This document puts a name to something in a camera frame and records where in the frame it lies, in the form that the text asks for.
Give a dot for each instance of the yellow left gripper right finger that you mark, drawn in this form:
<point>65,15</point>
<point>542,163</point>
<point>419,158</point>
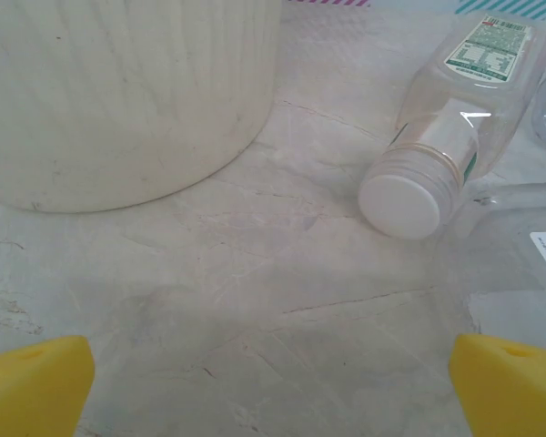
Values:
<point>514,396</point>

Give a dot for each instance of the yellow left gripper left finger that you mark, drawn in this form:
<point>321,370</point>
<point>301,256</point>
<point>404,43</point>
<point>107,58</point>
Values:
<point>32,391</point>

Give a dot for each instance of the cream plastic bin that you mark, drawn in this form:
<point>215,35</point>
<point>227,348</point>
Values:
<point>118,91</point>

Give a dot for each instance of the small clear plastic bottle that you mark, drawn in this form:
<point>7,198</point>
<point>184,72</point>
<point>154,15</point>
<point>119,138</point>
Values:
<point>518,227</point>

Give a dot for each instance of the clear bottle green label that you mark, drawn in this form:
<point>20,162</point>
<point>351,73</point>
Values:
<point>398,207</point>

